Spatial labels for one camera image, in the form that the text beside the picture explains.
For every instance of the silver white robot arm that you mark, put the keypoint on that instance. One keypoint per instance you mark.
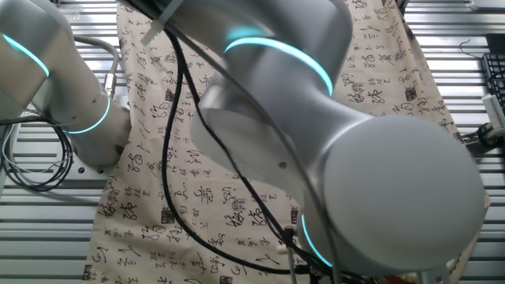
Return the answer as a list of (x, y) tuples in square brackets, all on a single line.
[(394, 189)]

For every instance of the red drum with white head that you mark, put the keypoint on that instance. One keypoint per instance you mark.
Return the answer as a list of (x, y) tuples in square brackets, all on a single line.
[(398, 279)]

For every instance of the beige calligraphy print cloth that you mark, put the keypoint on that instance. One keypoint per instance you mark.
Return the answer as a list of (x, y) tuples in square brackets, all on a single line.
[(130, 217)]

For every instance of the small grey white box device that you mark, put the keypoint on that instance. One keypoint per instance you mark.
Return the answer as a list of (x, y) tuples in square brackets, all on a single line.
[(495, 110)]

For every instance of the black computer keyboard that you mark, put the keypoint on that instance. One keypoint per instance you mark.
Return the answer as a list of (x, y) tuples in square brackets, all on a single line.
[(496, 75)]

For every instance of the grey flat device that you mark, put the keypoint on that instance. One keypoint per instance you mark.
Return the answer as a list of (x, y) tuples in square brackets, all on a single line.
[(489, 4)]

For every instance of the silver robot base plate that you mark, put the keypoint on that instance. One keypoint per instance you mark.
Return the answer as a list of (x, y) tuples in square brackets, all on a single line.
[(88, 171)]

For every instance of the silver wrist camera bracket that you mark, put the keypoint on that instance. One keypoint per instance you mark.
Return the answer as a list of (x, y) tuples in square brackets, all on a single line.
[(434, 278)]

